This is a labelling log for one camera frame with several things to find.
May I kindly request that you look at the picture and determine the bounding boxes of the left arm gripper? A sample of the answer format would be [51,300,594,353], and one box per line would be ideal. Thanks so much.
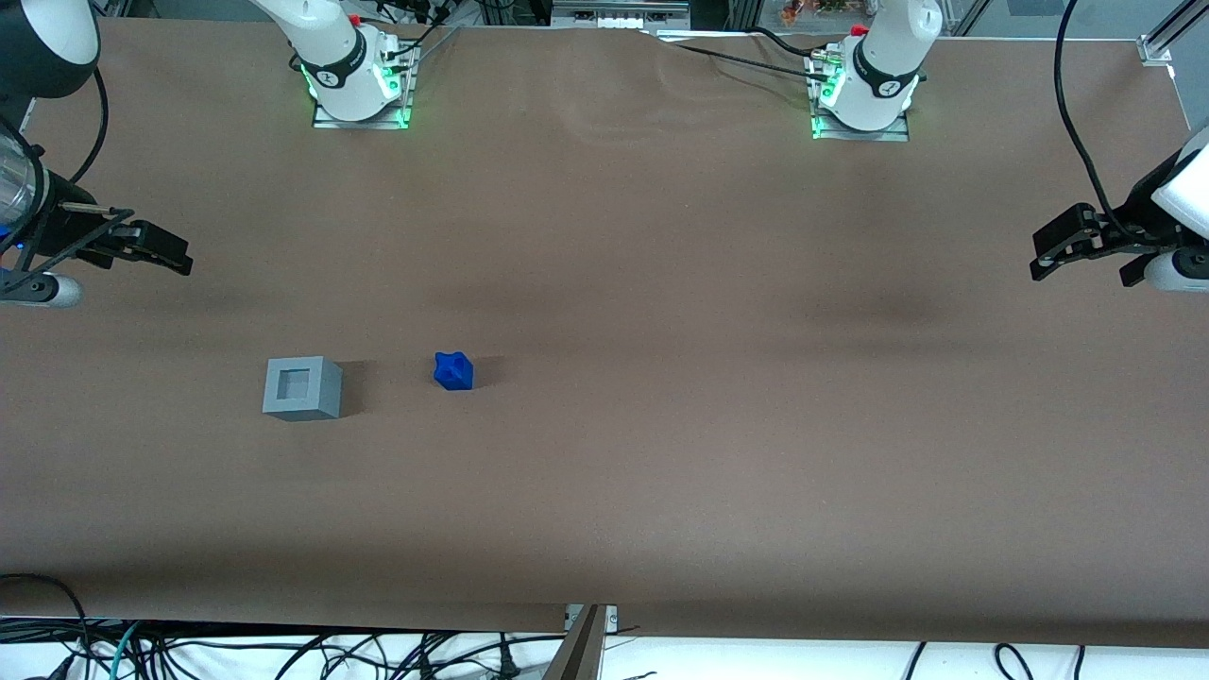
[1030,175,1183,288]

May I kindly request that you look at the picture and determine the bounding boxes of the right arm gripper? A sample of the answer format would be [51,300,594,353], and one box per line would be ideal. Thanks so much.
[21,200,195,277]

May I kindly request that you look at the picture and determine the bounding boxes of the blue plastic part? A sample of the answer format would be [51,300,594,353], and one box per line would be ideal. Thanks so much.
[434,351,476,392]

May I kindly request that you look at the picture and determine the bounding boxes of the gray cube base with hole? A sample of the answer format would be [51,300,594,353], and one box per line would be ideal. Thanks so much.
[262,356,344,422]

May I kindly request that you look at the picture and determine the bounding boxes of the aluminium corner profile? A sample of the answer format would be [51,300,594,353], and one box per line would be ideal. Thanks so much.
[1137,0,1209,67]

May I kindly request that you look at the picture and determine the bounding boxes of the brown table mat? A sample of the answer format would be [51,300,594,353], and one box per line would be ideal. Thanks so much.
[0,17,1209,650]

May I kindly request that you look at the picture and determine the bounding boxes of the white power strip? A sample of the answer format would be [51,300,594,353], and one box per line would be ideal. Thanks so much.
[552,3,692,31]

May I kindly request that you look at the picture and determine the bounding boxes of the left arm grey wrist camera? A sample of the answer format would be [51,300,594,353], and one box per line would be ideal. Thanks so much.
[1143,247,1209,293]

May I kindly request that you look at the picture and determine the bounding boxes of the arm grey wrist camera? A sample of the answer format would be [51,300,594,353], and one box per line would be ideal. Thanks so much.
[0,269,84,309]
[1143,247,1209,293]

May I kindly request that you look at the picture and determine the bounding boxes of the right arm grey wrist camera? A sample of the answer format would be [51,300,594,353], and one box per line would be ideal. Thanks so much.
[0,269,84,309]

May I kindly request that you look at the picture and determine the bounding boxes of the left arm black wrist cable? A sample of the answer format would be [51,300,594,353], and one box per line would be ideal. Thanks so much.
[1052,0,1151,243]

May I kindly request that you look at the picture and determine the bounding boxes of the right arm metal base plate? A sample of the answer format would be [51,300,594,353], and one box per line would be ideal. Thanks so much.
[312,38,415,131]

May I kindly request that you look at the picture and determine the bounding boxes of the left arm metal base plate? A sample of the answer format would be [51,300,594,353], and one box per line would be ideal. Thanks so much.
[809,52,911,144]

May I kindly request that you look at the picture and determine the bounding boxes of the thick black looped cable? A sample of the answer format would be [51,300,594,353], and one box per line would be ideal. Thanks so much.
[0,572,94,680]

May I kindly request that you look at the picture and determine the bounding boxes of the teal cable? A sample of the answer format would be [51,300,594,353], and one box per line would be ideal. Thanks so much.
[106,620,145,680]

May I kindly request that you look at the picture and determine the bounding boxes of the black cable to left base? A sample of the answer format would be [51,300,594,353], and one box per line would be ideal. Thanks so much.
[642,26,843,84]

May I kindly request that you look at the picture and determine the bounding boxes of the black floor cable bundle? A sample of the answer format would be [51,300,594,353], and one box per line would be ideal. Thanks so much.
[90,628,568,680]

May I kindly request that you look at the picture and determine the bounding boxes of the aluminium profile post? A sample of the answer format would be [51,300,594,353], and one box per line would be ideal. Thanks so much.
[542,604,611,680]

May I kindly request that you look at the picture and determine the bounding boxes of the small metal bracket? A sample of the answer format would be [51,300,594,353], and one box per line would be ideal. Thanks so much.
[564,603,619,633]

